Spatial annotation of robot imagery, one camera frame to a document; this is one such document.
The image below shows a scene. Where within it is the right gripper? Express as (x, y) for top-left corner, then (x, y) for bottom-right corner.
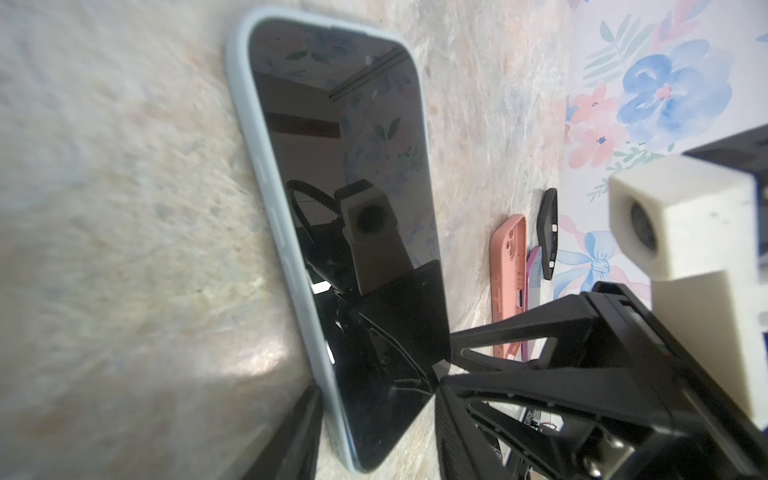
(438, 282), (767, 479)

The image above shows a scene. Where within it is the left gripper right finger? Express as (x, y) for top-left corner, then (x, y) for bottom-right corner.
(435, 389), (509, 480)

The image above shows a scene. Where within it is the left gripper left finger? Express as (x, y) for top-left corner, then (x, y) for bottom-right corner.
(241, 385), (324, 480)

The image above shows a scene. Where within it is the black phone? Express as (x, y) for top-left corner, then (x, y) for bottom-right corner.
(247, 19), (452, 469)

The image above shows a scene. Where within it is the light blue phone case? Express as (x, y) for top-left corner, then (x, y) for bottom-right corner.
(226, 7), (452, 474)

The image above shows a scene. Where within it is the pink phone case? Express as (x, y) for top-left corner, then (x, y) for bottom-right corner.
(489, 214), (527, 323)

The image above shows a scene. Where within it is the black phone case right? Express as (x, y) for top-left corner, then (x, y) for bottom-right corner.
(536, 188), (558, 280)

